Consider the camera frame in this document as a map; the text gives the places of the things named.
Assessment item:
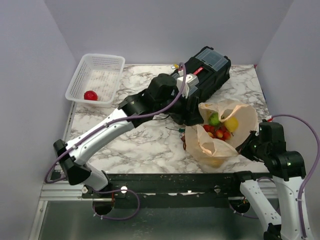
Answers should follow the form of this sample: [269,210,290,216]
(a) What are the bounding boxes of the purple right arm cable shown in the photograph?
[228,114,320,238]

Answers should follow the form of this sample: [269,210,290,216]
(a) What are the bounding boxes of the aluminium frame rail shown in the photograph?
[39,180,96,201]

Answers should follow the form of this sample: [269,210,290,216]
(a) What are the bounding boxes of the black plastic toolbox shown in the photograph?
[185,46,231,124]

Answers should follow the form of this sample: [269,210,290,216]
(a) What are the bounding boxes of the white plastic basket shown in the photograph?
[65,53,126,108]

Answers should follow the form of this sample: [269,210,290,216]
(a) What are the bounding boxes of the red yellow fake fruits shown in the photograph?
[202,124,232,141]

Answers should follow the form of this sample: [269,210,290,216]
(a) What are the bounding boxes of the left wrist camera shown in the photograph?
[176,74,199,99]

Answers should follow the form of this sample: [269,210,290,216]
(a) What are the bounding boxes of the red fake fruit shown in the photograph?
[83,90,99,101]

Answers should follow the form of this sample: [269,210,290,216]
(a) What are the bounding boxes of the green handled screwdriver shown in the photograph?
[166,127,185,133]

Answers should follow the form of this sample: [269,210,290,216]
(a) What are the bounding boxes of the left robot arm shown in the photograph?
[53,73,199,198]

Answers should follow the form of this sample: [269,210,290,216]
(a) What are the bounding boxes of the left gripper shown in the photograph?
[156,87,205,125]

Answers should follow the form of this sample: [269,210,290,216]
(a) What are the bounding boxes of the green fake apple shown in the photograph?
[208,112,221,126]

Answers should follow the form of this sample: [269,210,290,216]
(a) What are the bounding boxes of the yellow fake lemon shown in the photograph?
[224,116,239,133]

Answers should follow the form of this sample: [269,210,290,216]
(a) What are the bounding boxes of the black base bar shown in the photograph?
[51,172,263,208]

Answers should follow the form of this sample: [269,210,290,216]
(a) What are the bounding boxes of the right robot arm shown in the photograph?
[230,120,315,240]

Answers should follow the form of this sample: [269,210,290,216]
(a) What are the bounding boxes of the translucent orange plastic bag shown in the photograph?
[184,99,258,168]

